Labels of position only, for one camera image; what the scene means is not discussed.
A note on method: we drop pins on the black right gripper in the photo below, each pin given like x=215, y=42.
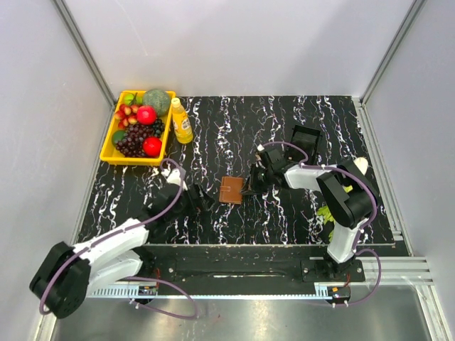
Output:
x=257, y=190

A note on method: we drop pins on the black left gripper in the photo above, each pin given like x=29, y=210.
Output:
x=196, y=205

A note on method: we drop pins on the brown leather card holder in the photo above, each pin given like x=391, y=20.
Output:
x=230, y=190

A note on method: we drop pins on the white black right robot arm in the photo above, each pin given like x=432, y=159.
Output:
x=349, y=196

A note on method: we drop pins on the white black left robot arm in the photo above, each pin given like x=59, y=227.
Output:
x=70, y=273

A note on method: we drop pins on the black plastic card box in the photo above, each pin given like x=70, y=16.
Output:
x=306, y=139

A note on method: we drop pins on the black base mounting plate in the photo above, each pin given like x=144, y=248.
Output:
x=245, y=270

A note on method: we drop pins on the red pomegranate lower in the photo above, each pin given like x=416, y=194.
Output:
x=152, y=146

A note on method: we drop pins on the red pomegranate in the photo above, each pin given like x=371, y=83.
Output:
x=152, y=146
x=146, y=115

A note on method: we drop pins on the yellow juice bottle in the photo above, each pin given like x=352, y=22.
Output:
x=181, y=123

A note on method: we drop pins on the black grape bunch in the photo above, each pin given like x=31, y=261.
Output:
x=157, y=128

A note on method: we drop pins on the dark purple grape bunch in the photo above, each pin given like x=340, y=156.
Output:
x=131, y=145

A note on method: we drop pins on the red pomegranate upper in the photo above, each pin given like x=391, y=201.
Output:
x=146, y=115

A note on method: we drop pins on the yellow plastic fruit tray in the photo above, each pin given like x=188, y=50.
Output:
x=110, y=155

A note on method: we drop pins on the green lime fruit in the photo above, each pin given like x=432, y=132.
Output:
x=117, y=136

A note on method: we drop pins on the green melon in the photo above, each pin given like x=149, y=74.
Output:
x=159, y=100

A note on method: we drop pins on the small red fruit cluster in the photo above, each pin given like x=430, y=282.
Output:
x=126, y=116

